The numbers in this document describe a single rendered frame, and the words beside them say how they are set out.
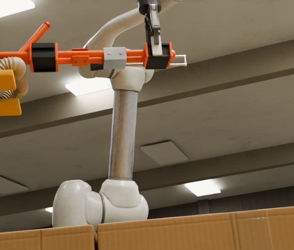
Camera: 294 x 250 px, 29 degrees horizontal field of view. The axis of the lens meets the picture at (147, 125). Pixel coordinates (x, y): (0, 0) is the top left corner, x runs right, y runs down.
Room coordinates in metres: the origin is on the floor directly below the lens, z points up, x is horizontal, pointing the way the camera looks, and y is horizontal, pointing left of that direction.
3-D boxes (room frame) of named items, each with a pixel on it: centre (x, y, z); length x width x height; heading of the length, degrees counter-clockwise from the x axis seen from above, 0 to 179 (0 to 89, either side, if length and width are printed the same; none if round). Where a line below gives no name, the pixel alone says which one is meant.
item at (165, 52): (1.61, -0.05, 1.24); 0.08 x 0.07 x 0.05; 99
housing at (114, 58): (1.60, 0.08, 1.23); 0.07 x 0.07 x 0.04; 9
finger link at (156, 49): (1.58, -0.05, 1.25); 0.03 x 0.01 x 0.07; 98
